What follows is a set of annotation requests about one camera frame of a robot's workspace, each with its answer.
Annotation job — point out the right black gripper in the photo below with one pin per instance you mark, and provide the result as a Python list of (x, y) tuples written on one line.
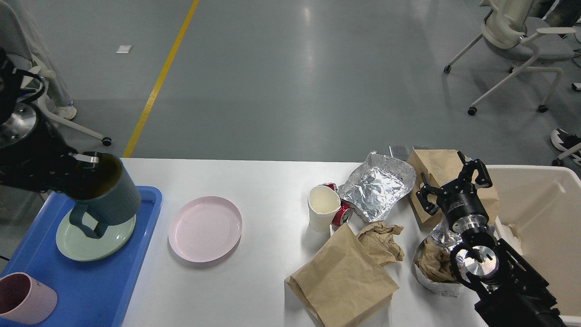
[(458, 199)]

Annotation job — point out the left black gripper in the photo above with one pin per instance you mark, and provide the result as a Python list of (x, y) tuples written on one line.
[(34, 156)]

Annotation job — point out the dark green mug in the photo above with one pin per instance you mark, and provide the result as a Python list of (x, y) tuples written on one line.
[(105, 196)]

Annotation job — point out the pink plate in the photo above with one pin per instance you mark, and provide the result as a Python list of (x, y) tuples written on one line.
[(205, 229)]

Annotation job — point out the pink mug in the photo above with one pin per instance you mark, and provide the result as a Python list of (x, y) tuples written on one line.
[(25, 300)]

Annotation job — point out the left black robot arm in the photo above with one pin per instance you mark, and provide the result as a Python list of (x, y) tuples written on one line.
[(11, 92)]

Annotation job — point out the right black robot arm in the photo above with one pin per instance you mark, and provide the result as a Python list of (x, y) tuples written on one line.
[(511, 292)]

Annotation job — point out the brown paper bag back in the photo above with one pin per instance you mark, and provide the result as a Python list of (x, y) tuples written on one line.
[(441, 166)]

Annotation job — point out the crumpled aluminium foil sheet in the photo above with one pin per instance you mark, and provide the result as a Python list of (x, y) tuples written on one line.
[(374, 187)]

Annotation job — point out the foil bowl with paper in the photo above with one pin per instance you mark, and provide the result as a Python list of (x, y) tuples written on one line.
[(444, 265)]

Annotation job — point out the green plate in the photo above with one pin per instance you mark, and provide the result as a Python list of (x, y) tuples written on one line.
[(73, 244)]

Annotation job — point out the beige plastic bin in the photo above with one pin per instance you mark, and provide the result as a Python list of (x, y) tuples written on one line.
[(540, 210)]

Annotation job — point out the crumpled brown paper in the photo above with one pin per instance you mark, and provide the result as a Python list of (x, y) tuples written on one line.
[(378, 240)]

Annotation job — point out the grey office chair left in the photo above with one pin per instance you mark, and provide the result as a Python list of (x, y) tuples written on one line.
[(39, 69)]

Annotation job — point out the crushed red soda can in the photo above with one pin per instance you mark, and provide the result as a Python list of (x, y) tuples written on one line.
[(343, 215)]

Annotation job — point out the chair base far right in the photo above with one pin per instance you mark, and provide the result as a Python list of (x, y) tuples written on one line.
[(559, 160)]

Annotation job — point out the white paper cup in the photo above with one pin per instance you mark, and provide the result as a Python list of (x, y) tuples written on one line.
[(323, 203)]

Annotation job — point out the blue plastic tray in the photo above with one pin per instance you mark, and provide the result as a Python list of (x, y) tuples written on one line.
[(90, 294)]

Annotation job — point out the large brown paper bag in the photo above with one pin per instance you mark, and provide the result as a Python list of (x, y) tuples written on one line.
[(342, 285)]

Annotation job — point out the person in grey trousers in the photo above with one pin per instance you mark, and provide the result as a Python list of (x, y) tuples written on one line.
[(57, 89)]

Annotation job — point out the white office chair right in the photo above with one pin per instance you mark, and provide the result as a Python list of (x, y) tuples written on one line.
[(529, 43)]

